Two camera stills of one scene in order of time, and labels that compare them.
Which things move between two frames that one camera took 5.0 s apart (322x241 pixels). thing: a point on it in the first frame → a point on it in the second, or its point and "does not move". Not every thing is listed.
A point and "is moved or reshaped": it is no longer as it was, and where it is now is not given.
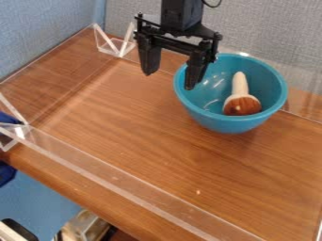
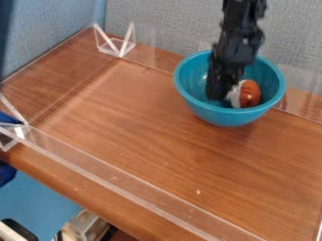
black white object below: [13, 232] does not move
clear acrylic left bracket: [18, 127] does not move
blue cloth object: [8, 169] does not move
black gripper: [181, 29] → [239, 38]
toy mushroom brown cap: [241, 104] is moved or reshaped
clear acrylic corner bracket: [114, 46] does not move
